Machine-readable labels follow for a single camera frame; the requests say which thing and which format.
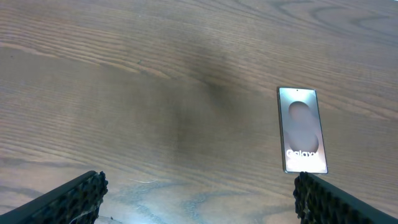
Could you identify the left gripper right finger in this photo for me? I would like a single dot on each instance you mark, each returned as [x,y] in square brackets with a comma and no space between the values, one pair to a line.
[317,201]

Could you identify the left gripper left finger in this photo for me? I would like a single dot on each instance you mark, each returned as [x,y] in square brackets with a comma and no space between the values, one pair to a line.
[77,201]

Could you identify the Galaxy smartphone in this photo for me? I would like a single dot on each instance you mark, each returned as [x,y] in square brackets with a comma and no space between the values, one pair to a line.
[301,134]

